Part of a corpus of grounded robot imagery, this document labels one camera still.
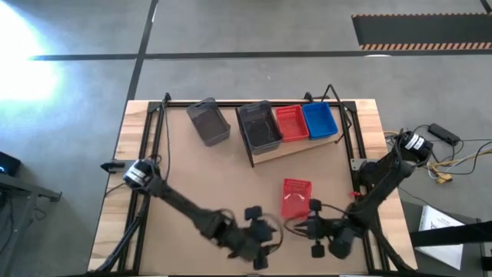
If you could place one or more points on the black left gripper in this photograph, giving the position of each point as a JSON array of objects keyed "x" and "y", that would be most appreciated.
[{"x": 253, "y": 238}]

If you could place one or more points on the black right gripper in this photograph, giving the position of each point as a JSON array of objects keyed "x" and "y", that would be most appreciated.
[{"x": 321, "y": 231}]

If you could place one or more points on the translucent grey plastic basket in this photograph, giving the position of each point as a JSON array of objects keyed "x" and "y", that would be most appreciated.
[
  {"x": 259, "y": 129},
  {"x": 209, "y": 123},
  {"x": 269, "y": 152}
]

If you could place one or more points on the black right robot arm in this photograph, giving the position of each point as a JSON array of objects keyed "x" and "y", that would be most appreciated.
[{"x": 380, "y": 177}]

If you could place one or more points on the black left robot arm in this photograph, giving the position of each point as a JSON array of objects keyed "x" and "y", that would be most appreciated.
[{"x": 180, "y": 202}]

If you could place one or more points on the black-framed wooden shelf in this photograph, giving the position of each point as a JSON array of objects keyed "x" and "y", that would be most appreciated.
[{"x": 292, "y": 148}]

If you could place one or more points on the small red clip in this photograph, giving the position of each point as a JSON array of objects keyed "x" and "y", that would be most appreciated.
[{"x": 354, "y": 193}]

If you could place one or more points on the brown board table cover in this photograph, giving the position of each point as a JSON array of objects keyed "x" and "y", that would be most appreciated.
[{"x": 215, "y": 169}]

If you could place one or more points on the white printed booklet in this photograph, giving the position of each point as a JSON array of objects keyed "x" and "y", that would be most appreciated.
[{"x": 442, "y": 238}]

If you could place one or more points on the black flat bar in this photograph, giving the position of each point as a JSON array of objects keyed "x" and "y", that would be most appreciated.
[{"x": 449, "y": 233}]

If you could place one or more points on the black power adapter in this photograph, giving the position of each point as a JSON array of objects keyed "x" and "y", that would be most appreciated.
[{"x": 444, "y": 134}]

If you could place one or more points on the dark grey side table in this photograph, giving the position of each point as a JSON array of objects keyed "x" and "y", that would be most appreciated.
[{"x": 474, "y": 257}]

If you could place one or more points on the black hazard-striped floor mat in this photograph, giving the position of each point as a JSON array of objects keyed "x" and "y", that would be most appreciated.
[{"x": 423, "y": 29}]

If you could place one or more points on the grey metal stand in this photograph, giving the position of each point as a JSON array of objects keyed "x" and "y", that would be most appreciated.
[{"x": 38, "y": 192}]

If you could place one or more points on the black device with blue light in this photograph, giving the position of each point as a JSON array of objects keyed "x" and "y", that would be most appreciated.
[{"x": 7, "y": 163}]

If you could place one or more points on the grey metal bracket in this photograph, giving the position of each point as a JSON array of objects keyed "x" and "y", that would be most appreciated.
[{"x": 357, "y": 164}]

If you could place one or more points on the black aluminium table frame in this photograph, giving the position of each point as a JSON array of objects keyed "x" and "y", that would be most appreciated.
[{"x": 227, "y": 103}]

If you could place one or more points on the black metal bracket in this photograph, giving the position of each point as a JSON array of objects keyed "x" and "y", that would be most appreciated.
[{"x": 111, "y": 166}]

